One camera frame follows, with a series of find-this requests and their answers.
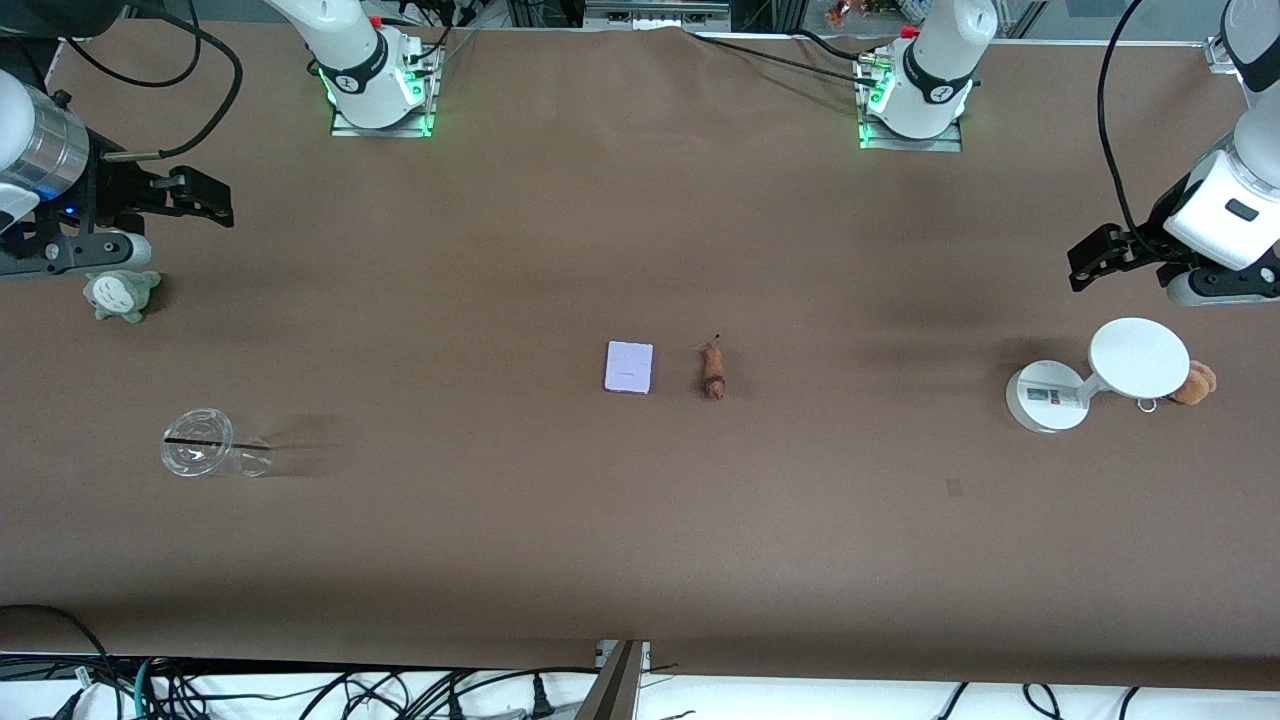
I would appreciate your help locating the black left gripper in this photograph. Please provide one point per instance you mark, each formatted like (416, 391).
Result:
(1148, 241)

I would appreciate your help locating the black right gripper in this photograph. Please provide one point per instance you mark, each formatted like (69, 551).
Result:
(108, 190)

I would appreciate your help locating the small brown plush toy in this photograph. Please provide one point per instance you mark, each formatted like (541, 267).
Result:
(713, 372)

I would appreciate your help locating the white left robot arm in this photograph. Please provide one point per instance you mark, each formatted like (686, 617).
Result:
(940, 60)

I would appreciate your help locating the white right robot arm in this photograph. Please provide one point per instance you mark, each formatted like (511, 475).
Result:
(350, 50)

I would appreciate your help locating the white round desk lamp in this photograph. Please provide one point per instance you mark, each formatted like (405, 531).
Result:
(1140, 358)

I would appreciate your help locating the grey-green plush toy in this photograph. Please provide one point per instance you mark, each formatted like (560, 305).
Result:
(120, 293)

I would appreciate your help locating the black straw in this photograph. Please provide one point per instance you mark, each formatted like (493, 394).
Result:
(200, 440)

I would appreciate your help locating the clear plastic cup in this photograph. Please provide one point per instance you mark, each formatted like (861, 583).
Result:
(205, 455)

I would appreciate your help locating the small orange figurine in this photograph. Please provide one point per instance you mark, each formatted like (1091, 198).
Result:
(838, 15)

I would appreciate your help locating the brown table cover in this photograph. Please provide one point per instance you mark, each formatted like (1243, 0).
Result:
(640, 550)

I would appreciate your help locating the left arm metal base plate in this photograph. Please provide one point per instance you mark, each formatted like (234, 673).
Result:
(945, 143)

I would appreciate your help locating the aluminium corner bracket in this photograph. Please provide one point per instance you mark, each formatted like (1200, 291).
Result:
(1222, 55)

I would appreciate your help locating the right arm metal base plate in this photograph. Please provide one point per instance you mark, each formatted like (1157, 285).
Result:
(425, 90)

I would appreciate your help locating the aluminium frame post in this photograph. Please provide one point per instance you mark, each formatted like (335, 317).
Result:
(615, 690)

